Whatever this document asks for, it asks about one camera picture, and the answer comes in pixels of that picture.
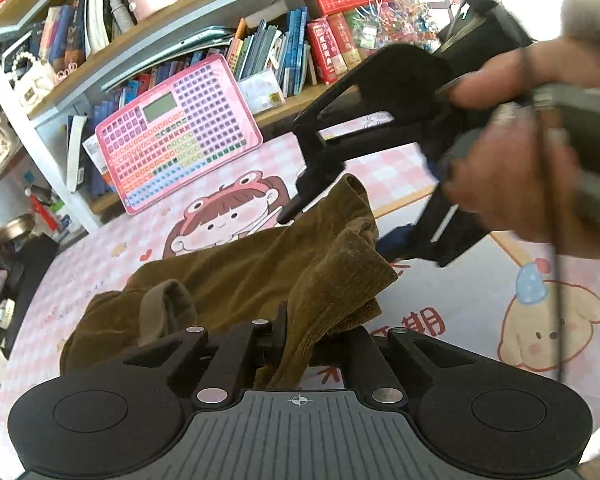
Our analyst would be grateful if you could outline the white green pen cup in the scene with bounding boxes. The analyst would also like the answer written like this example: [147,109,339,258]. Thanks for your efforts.
[50,200,79,233]

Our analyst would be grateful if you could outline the orange white box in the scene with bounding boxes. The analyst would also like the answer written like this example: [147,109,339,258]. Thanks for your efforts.
[83,134,114,196]

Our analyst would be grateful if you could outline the white bookshelf frame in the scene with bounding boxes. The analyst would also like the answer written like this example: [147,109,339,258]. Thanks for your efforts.
[0,0,382,231]

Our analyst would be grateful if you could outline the white leaning book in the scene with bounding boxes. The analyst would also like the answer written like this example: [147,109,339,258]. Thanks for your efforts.
[66,115,87,193]

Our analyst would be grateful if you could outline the colourful flower ornament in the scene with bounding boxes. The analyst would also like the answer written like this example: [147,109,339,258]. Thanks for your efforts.
[344,0,440,58]

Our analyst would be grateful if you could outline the person right hand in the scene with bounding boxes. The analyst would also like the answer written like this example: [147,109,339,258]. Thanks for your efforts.
[440,37,600,259]

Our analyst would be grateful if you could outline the pink toy keyboard tablet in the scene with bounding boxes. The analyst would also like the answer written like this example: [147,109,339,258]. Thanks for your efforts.
[95,54,263,216]

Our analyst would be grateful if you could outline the pink checkered desk mat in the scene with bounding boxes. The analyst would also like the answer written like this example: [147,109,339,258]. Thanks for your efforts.
[0,112,600,441]

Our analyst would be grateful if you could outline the white smartwatch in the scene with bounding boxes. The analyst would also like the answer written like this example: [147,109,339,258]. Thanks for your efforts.
[0,298,16,330]

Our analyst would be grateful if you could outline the red dictionary books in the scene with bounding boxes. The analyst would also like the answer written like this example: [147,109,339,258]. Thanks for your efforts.
[303,0,388,84]

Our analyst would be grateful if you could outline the brown corduroy pants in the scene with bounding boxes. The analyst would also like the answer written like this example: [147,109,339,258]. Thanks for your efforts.
[59,174,396,389]

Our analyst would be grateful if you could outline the brass bowl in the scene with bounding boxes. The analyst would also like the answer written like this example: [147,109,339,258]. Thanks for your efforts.
[0,212,35,244]

